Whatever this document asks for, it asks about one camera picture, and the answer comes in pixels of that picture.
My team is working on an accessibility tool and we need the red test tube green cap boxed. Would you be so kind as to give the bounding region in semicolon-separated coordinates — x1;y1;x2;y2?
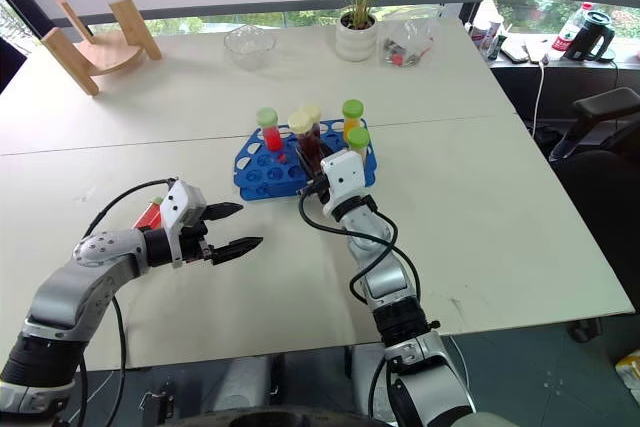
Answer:
255;106;284;153
131;195;164;231

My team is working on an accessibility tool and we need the black electric kettle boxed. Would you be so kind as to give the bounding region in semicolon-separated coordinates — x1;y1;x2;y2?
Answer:
561;9;618;63

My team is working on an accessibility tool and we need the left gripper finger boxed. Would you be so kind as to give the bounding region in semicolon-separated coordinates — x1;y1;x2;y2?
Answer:
211;235;265;267
202;201;245;223

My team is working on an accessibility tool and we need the wooden curved stand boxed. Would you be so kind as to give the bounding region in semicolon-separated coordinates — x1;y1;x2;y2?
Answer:
40;0;163;97

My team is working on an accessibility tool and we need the orange test tube green cap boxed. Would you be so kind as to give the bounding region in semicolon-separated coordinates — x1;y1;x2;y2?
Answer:
341;98;365;144

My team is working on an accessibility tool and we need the clear plastic bag with parts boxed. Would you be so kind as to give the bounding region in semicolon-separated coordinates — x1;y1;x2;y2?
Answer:
377;16;436;69

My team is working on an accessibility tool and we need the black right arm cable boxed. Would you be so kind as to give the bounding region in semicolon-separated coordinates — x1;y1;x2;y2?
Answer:
298;190;424;306

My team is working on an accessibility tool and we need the clear glass bowl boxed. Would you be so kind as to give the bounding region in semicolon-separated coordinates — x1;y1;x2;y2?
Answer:
222;23;278;72

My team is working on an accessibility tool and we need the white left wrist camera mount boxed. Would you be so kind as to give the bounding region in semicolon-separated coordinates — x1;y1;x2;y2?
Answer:
158;180;209;269

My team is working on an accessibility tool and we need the green plant in white pot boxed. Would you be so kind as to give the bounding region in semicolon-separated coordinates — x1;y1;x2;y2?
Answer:
321;0;407;64

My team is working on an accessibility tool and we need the white canister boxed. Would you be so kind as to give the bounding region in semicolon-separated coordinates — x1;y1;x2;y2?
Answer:
468;0;506;54

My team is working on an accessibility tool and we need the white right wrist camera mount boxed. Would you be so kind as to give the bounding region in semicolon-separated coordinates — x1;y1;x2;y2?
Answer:
319;148;370;219

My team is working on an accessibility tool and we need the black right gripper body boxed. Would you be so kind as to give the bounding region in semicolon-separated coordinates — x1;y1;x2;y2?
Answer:
299;173;332;204

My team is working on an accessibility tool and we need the pale test tube green cap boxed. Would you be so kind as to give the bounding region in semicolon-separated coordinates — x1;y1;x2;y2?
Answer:
346;126;372;159

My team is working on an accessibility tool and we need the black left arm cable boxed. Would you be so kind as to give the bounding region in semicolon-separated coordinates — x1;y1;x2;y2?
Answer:
74;176;180;423

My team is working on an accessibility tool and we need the white charging cable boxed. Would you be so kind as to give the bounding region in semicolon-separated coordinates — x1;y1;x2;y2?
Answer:
530;57;548;141

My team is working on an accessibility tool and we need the blue test tube rack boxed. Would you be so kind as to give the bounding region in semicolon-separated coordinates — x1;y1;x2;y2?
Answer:
232;118;379;203

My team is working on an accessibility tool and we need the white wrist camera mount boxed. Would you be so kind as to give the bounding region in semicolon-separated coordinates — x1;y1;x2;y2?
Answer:
158;180;209;269
319;148;370;219

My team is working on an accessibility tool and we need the dark red tube cream cap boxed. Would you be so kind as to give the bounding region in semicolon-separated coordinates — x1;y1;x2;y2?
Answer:
287;111;324;176
299;102;323;141

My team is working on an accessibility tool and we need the yellow and white package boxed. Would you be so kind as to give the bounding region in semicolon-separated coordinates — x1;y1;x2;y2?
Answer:
613;353;640;399

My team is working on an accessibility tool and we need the grey table leg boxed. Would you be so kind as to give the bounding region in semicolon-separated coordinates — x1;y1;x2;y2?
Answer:
217;355;274;421
348;344;387;417

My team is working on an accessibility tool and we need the black office chair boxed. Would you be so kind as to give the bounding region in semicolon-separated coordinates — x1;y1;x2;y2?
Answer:
546;86;640;346

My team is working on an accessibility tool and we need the white flat items pile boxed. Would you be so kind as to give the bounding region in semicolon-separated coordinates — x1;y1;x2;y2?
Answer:
500;36;552;66

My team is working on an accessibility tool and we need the water bottle red label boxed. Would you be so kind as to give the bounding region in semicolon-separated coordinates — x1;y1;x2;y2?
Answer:
550;1;594;54

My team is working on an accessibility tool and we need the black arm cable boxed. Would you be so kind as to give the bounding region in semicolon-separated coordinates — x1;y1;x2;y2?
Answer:
74;176;180;423
298;190;424;306

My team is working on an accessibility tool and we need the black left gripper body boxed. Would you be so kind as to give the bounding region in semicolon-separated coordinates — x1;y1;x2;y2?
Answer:
179;219;218;269

